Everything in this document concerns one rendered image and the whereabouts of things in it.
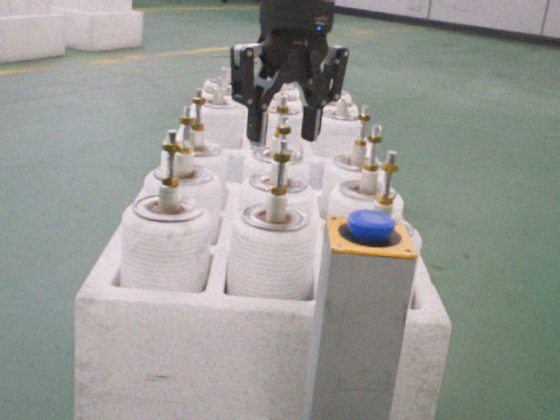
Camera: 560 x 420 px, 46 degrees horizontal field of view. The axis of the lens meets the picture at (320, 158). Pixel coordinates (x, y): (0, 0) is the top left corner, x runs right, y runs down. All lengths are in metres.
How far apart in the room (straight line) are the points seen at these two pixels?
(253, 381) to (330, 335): 0.20
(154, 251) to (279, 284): 0.14
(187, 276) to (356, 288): 0.25
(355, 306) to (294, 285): 0.19
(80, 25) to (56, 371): 2.58
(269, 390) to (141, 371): 0.14
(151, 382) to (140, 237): 0.16
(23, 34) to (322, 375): 2.57
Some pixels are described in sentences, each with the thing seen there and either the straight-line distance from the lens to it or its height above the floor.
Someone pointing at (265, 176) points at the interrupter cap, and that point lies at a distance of 0.86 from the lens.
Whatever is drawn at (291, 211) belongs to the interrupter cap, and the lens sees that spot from 0.75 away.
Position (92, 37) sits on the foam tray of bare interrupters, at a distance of 3.34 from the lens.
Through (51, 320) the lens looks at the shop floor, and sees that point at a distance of 1.03.
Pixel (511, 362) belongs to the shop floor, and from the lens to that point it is 1.04.
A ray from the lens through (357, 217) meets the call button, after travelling 0.54.
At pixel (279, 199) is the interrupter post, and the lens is 0.71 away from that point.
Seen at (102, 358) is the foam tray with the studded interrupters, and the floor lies 0.11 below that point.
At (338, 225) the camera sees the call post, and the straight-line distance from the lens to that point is 0.56.
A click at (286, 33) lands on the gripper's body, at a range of 0.66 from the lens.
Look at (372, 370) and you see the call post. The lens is 0.58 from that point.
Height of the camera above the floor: 0.53
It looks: 16 degrees down
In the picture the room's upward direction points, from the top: 7 degrees clockwise
